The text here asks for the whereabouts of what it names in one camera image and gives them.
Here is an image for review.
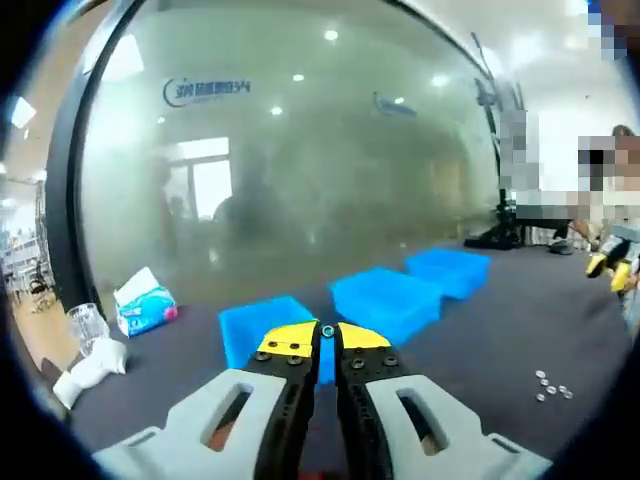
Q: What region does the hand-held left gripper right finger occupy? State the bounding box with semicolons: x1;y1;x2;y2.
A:
332;322;554;480

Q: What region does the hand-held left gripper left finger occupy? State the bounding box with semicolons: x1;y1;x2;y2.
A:
92;319;322;480

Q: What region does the blue plastic bin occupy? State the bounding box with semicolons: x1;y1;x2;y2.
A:
218;295;321;386
403;247;492;301
327;267;444;346

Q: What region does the pile of screws nuts washers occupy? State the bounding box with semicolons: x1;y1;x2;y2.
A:
534;369;574;404

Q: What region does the blue white tissue pack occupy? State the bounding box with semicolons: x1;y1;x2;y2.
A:
113;266;179;339

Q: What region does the white cloth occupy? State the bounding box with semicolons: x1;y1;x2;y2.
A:
52;338;129;409

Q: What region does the clear glass cup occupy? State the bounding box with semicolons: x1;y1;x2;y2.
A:
67;302;111;359

